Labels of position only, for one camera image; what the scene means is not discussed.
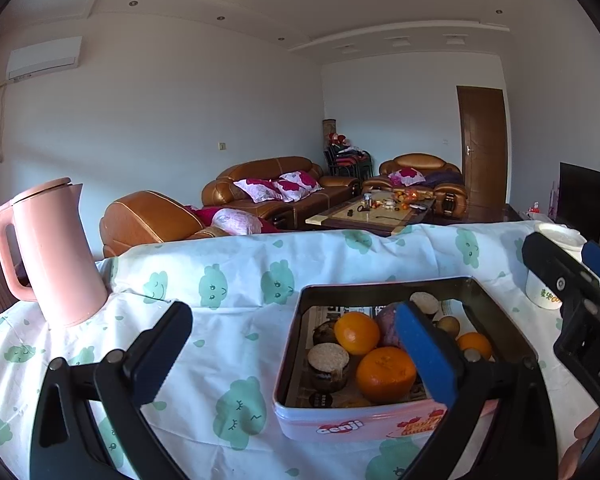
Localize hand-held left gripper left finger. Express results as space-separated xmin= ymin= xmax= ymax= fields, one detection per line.
xmin=29 ymin=301 xmax=193 ymax=480

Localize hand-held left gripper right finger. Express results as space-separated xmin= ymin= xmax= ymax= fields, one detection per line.
xmin=394 ymin=301 xmax=561 ymax=480

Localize brown kiwi fruit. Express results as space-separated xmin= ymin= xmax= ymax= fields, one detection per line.
xmin=437 ymin=315 xmax=461 ymax=339

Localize orange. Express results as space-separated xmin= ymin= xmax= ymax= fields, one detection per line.
xmin=334 ymin=311 xmax=381 ymax=356
xmin=455 ymin=332 xmax=494 ymax=362
xmin=356 ymin=346 xmax=417 ymax=404

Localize dark round passion fruit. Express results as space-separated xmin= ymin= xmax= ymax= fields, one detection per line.
xmin=375 ymin=302 xmax=407 ymax=349

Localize pink metal tin box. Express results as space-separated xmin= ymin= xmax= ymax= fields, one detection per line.
xmin=272 ymin=276 xmax=541 ymax=443

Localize person's right hand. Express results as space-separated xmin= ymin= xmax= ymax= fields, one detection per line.
xmin=560 ymin=407 xmax=600 ymax=480

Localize white cartoon print cup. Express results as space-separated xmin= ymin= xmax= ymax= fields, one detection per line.
xmin=525 ymin=222 xmax=584 ymax=311

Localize black flat television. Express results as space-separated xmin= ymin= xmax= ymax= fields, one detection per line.
xmin=558 ymin=161 xmax=600 ymax=247

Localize printed paper liner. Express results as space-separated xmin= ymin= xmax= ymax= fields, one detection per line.
xmin=285 ymin=302 xmax=481 ymax=408

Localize brown wooden door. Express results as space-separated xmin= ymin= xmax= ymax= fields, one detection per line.
xmin=456 ymin=85 xmax=507 ymax=208

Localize purple cloth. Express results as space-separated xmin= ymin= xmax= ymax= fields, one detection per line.
xmin=422 ymin=171 xmax=465 ymax=186

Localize pink electric kettle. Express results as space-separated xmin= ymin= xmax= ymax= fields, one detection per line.
xmin=0 ymin=177 xmax=108 ymax=329

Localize wooden coffee table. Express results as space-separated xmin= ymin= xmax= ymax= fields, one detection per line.
xmin=305 ymin=195 xmax=436 ymax=237

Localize heap of small oranges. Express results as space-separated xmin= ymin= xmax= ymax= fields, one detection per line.
xmin=392 ymin=189 xmax=422 ymax=211

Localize brown leather armchair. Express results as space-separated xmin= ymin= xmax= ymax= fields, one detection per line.
xmin=100 ymin=190 xmax=281 ymax=259
xmin=362 ymin=153 xmax=469 ymax=221

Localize cloud print tablecloth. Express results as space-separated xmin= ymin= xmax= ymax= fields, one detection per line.
xmin=0 ymin=222 xmax=600 ymax=480

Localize magenta blanket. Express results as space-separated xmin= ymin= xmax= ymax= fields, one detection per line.
xmin=182 ymin=205 xmax=281 ymax=234

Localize floral magenta pillow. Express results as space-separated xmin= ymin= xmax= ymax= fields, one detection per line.
xmin=387 ymin=167 xmax=426 ymax=186
xmin=273 ymin=170 xmax=324 ymax=201
xmin=233 ymin=178 xmax=284 ymax=205

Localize pale pink pillow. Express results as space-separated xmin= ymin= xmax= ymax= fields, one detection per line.
xmin=211 ymin=209 xmax=264 ymax=236

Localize stacked black chairs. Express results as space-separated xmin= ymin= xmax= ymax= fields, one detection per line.
xmin=324 ymin=144 xmax=372 ymax=179

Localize brown leather three-seat sofa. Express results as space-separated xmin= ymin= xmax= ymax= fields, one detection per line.
xmin=201 ymin=156 xmax=363 ymax=231

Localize white air conditioner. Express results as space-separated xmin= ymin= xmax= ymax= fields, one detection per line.
xmin=6 ymin=36 xmax=83 ymax=81

